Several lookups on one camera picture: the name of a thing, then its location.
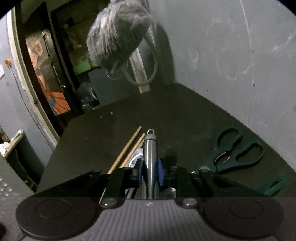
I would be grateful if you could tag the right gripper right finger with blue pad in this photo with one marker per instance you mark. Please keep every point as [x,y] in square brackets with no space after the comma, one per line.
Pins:
[178,184]

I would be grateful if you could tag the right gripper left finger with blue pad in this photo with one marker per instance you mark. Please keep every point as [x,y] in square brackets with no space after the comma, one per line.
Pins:
[132,179]

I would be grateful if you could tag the metal spoon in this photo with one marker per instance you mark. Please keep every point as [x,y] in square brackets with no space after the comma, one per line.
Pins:
[138,154]

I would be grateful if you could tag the steel cylindrical handle peeler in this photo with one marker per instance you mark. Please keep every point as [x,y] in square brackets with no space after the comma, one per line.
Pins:
[149,163]

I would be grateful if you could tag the wooden chopstick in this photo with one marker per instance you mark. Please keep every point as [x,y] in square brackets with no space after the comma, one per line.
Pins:
[122,152]
[137,145]

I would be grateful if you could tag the green box on shelf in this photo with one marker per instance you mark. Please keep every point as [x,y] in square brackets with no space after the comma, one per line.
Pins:
[82,67]

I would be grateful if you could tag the wooden counter shelf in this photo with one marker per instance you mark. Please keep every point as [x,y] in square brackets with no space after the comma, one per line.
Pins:
[6,148]

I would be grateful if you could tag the hanging plastic bag dark contents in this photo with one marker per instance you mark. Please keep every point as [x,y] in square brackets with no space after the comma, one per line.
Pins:
[116,32]

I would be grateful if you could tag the green handled knife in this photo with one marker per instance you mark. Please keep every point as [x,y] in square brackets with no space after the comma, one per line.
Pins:
[273,187]

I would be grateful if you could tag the orange wall hook ornament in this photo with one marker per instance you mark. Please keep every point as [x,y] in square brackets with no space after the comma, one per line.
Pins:
[8,62]

